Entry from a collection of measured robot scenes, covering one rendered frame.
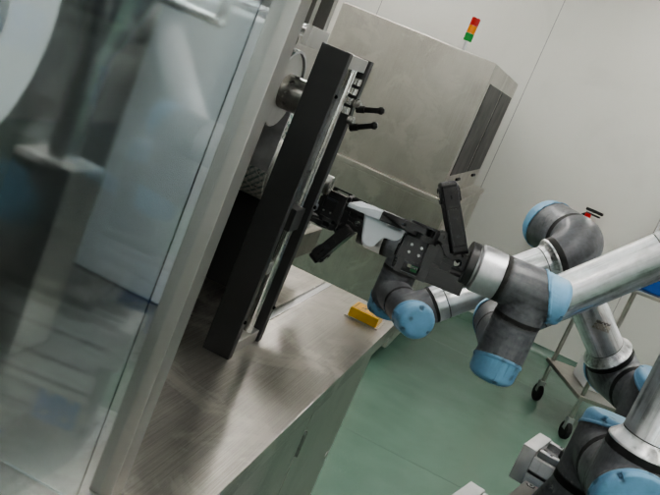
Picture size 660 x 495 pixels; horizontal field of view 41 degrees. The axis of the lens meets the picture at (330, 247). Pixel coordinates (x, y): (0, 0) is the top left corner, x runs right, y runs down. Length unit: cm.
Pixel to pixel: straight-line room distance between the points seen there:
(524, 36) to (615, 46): 60
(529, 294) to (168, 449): 57
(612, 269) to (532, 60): 486
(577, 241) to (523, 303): 50
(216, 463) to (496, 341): 47
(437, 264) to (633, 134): 498
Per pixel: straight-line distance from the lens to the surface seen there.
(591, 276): 150
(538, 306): 136
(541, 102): 628
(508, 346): 137
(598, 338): 210
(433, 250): 133
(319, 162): 150
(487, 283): 134
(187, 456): 116
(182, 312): 87
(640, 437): 145
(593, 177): 627
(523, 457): 214
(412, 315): 172
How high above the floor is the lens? 145
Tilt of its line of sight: 12 degrees down
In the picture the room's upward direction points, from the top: 23 degrees clockwise
